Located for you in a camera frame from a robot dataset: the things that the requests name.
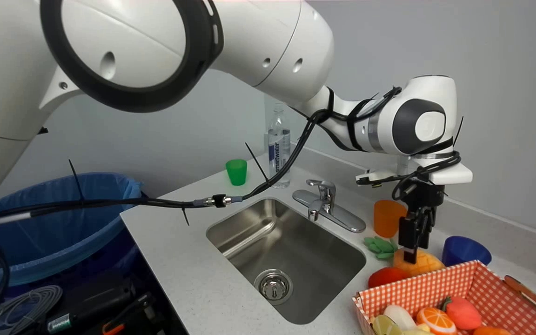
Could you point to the red checkered basket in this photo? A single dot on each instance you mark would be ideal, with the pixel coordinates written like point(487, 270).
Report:
point(497, 300)

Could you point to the orange slice toy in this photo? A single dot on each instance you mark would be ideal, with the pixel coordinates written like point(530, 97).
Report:
point(437, 320)

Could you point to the blue lined trash bin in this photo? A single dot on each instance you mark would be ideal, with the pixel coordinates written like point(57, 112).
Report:
point(72, 242)

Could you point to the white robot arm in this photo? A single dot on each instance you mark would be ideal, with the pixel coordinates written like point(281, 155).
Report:
point(147, 54)

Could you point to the white toy garlic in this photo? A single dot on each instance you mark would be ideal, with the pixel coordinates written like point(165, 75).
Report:
point(400, 317)

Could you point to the red toy strawberry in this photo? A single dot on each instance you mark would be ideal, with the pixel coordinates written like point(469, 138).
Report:
point(461, 313)

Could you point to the orange plastic cup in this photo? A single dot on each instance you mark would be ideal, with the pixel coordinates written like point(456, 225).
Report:
point(385, 216)

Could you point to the yellow-green toy fruit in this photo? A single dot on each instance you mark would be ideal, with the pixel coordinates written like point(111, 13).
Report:
point(385, 326)

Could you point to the green toy leaf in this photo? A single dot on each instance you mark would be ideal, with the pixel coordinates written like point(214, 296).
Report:
point(379, 248)

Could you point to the chrome sink faucet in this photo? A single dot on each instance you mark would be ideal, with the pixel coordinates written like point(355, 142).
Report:
point(322, 203)

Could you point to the green plastic cup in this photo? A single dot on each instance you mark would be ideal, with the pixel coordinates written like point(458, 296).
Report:
point(236, 171)

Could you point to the red toy tomato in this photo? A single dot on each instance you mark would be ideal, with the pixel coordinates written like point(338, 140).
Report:
point(385, 276)

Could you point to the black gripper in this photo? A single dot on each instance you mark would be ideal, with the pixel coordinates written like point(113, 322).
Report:
point(417, 224)

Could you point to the clear plastic water bottle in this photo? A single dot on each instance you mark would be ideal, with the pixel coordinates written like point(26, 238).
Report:
point(277, 140)

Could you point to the stainless steel sink basin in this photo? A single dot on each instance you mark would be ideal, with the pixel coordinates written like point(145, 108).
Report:
point(292, 263)

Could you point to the blue plastic cup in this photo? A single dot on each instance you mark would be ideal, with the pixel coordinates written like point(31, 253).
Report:
point(461, 250)

